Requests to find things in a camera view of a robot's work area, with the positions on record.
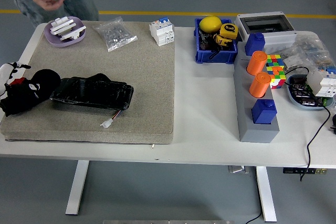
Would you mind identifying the black rag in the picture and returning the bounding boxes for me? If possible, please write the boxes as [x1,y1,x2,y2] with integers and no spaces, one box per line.
[0,69,62,116]

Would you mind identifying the black film-wrapped panel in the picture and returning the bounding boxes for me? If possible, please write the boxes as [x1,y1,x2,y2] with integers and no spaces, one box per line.
[49,73,134,111]

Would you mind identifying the white plastic plate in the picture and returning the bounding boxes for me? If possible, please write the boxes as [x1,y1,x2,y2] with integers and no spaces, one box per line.
[59,25,87,42]
[49,17,77,36]

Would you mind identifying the light blue tray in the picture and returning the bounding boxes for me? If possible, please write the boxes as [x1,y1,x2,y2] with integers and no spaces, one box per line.
[285,74,334,111]

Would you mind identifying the clear bag of screws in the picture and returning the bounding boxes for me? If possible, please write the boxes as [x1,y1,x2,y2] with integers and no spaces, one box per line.
[92,16,139,53]

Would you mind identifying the yellow tape measure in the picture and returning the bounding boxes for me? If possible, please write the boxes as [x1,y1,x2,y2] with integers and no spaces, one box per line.
[219,23,239,38]

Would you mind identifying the black components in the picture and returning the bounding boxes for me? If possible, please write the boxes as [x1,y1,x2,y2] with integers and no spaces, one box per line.
[291,76,325,107]

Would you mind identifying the blue block with knob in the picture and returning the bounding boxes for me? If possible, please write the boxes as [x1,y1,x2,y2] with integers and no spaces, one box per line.
[251,99,278,125]
[244,32,266,56]

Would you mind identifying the metal bracket under table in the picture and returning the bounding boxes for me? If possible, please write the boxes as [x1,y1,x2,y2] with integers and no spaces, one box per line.
[227,165,250,174]

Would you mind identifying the colourful puzzle cube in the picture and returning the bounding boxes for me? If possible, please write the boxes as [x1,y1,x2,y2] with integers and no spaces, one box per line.
[265,54,287,90]

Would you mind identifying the purple tray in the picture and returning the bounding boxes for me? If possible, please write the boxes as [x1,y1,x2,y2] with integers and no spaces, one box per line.
[43,16,87,48]

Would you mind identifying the white circuit breaker stack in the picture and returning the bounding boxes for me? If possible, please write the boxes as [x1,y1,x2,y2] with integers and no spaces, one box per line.
[306,67,336,98]

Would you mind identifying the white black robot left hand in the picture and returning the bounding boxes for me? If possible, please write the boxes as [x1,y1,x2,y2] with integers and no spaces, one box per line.
[0,62,32,97]

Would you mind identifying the grey-brown mat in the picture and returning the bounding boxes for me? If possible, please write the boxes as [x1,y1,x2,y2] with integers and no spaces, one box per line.
[0,20,176,145]

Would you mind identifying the black floor cable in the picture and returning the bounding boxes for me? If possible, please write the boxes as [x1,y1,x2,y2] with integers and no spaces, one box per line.
[244,211,264,224]

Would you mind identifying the grey distribution box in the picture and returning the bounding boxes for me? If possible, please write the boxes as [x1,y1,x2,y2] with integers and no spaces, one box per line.
[234,11,298,51]

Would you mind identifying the white circuit breaker, blue levers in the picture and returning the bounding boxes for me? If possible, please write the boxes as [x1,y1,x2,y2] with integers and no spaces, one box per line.
[149,16,175,47]

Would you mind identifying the grey block holder base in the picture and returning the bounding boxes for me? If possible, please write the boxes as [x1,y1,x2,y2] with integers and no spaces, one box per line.
[233,49,280,144]

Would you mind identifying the black table control panel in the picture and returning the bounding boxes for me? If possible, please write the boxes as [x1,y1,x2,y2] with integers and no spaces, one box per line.
[282,167,329,175]

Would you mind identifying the white table leg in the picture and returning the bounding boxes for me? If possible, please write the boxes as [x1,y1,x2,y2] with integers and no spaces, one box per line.
[65,160,90,216]
[256,166,278,222]

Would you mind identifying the yellow lemon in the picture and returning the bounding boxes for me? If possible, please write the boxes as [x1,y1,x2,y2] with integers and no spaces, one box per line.
[198,16,223,33]

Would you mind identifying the white connector with wires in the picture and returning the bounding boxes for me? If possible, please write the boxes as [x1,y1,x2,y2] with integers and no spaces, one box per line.
[99,110,122,129]

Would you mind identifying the clear bags of components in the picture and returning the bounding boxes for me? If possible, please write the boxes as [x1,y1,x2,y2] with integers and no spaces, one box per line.
[265,34,336,78]

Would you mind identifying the dark brown tool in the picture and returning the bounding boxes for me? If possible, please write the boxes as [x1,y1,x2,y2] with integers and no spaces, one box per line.
[198,30,218,51]

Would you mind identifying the orange cylinder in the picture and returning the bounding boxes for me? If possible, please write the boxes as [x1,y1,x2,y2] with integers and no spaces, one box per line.
[246,50,268,76]
[248,71,272,98]

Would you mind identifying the yellow black tool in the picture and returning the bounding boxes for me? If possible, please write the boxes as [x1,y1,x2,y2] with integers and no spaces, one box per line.
[213,34,234,49]

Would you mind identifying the blue plastic bin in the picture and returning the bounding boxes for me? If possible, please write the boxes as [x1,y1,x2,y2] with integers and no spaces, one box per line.
[194,17,238,65]

